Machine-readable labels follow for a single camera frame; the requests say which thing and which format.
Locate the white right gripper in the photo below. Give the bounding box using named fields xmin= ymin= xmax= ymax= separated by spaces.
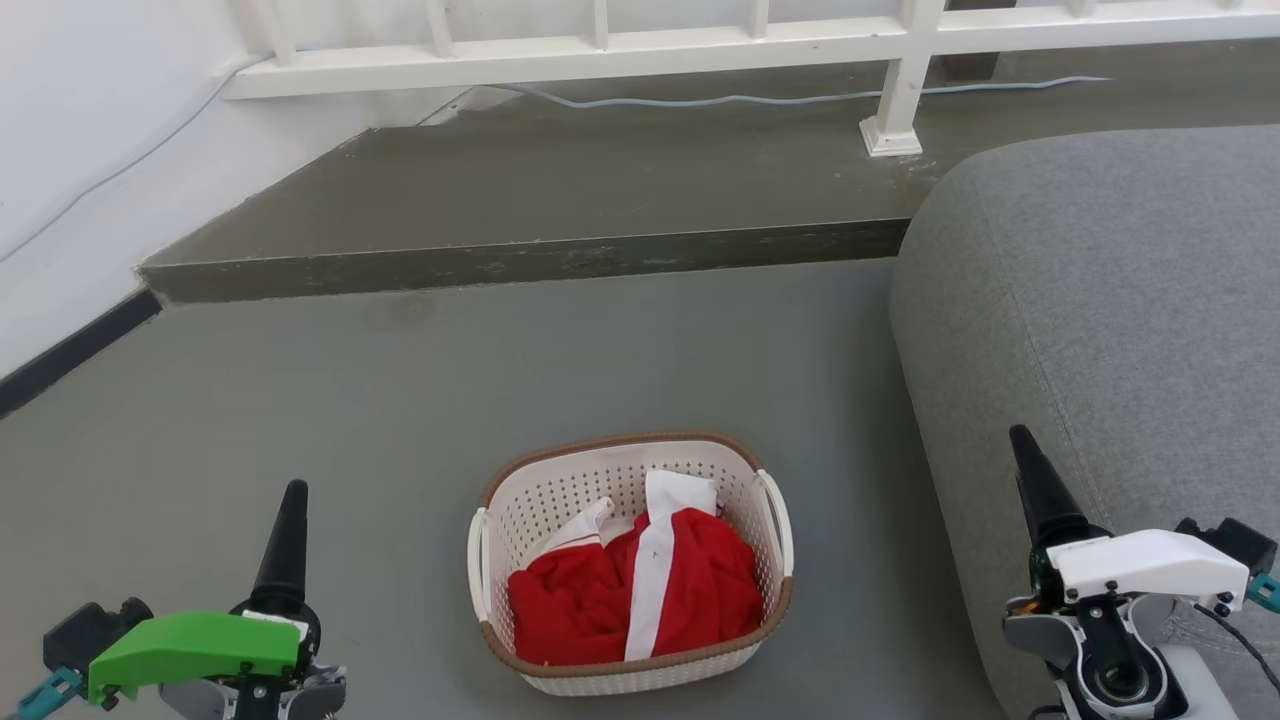
xmin=1008 ymin=424 xmax=1253 ymax=617

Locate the white perforated laundry basket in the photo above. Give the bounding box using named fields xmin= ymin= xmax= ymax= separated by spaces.
xmin=466 ymin=431 xmax=797 ymax=698

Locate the teal left camera plug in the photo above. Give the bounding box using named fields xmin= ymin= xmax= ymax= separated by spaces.
xmin=14 ymin=667 xmax=87 ymax=720

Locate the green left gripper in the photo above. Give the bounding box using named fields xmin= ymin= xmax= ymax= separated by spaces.
xmin=88 ymin=479 xmax=323 ymax=707

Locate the black skirting board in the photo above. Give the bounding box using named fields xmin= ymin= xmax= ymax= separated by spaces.
xmin=0 ymin=288 xmax=164 ymax=420

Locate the pale wall cable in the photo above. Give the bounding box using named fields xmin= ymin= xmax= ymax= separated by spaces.
xmin=0 ymin=54 xmax=273 ymax=264

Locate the red and white garment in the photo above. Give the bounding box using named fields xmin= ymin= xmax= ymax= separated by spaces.
xmin=508 ymin=468 xmax=765 ymax=667

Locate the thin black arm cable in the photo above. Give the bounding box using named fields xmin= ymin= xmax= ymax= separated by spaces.
xmin=1190 ymin=602 xmax=1280 ymax=695

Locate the grey fabric sofa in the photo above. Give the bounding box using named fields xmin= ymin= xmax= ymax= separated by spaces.
xmin=888 ymin=124 xmax=1280 ymax=720

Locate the light blue floor cable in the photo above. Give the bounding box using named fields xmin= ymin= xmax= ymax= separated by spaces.
xmin=490 ymin=74 xmax=1113 ymax=110

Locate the white metal railing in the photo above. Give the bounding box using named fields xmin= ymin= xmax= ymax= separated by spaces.
xmin=222 ymin=0 xmax=1280 ymax=159

